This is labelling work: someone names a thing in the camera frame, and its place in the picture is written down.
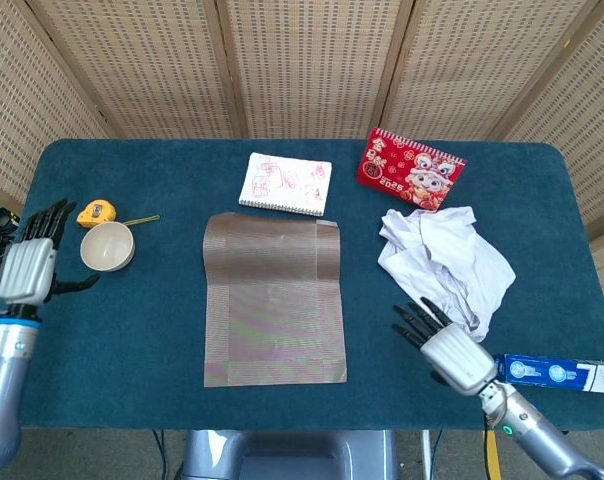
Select blue white toothpaste box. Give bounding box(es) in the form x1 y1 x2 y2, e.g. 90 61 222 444
494 352 604 396

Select brown woven placemat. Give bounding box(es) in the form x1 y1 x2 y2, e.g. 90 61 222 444
202 211 348 388

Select red desk calendar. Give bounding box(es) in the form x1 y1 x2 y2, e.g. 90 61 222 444
356 127 468 212

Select teal table cover cloth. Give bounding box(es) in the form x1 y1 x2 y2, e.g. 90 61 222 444
0 138 604 432

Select small white bowl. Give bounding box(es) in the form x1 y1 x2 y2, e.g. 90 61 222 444
79 221 135 273

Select blue floor cable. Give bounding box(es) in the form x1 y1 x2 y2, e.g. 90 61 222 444
153 429 171 480

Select crumpled white cloth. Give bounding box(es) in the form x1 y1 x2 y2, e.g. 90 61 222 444
376 204 517 344

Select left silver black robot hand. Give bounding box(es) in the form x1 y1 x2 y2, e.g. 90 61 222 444
0 198 101 306

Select blue-gray robot torso base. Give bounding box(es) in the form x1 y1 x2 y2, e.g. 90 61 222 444
174 428 401 480

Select white table leg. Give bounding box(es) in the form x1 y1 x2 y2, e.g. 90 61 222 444
420 429 432 480

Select yellow tape measure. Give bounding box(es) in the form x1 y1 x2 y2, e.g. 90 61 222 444
76 199 161 230

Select bamboo folding screen panel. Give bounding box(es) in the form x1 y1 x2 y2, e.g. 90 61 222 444
496 0 604 321
0 0 113 216
216 0 416 140
24 0 248 140
371 0 604 141

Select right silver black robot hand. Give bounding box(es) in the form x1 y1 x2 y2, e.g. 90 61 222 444
391 297 498 397

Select white spiral notebook red drawings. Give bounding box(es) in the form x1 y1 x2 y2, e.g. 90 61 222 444
238 151 333 218

